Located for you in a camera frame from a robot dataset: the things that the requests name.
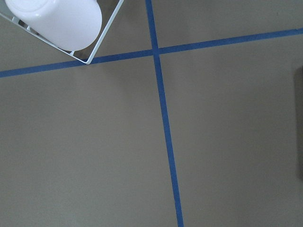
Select white wire cup rack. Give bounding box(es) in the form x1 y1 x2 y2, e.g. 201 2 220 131
0 0 123 64

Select white plastic cup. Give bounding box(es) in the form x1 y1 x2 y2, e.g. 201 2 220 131
5 0 102 51

